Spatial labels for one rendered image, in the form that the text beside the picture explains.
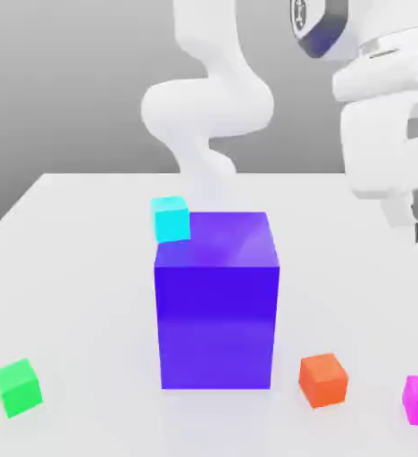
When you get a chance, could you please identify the small orange cube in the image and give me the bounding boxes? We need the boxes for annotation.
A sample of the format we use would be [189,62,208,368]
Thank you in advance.
[297,353,349,410]

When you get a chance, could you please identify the large blue box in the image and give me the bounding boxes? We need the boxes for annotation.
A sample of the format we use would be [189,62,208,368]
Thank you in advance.
[154,211,280,391]

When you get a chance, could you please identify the small cyan cube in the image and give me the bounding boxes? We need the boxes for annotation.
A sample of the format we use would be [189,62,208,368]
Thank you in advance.
[149,195,192,244]

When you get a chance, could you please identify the small green cube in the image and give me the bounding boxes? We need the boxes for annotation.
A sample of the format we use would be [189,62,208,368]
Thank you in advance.
[0,357,44,420]

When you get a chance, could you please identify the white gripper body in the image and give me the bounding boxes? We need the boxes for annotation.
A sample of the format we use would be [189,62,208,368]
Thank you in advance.
[339,98,418,201]

